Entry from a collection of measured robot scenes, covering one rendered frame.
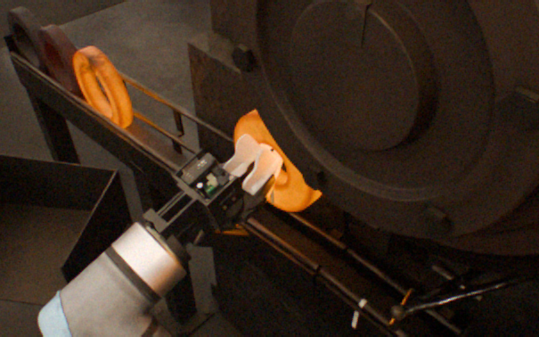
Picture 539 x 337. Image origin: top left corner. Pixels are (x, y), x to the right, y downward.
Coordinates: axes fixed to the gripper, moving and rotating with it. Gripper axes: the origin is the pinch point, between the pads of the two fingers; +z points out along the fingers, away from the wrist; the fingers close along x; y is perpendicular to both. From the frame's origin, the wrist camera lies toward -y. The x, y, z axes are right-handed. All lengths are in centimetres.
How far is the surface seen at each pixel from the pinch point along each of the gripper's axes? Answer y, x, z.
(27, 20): -12, 85, -4
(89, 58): -7, 51, -4
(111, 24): -103, 195, 47
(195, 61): -2.0, 26.1, 5.7
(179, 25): -110, 169, 71
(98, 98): -20, 56, -6
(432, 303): 8.0, -29.7, -7.1
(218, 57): 0.8, 20.4, 7.1
